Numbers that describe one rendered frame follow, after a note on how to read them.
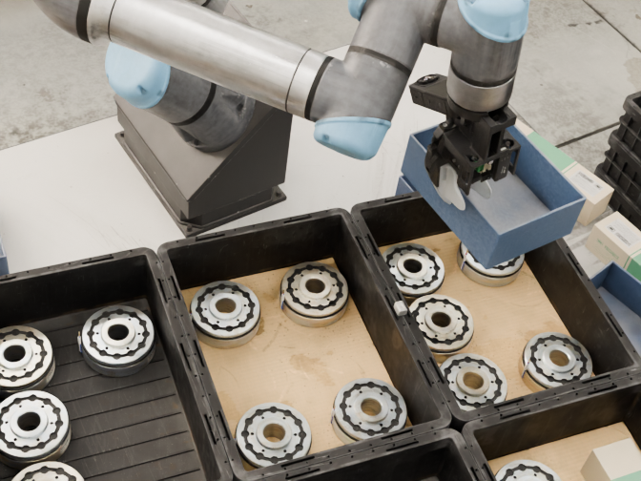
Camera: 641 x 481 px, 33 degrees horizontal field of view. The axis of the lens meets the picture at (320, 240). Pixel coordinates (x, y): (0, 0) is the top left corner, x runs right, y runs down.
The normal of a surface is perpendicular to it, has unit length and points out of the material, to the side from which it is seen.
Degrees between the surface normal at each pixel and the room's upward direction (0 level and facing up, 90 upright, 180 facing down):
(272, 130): 90
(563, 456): 0
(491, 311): 0
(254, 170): 90
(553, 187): 89
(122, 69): 51
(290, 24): 0
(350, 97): 42
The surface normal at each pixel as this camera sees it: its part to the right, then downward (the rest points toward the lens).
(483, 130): -0.87, 0.39
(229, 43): -0.09, -0.15
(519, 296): 0.11, -0.65
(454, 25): -0.39, 0.31
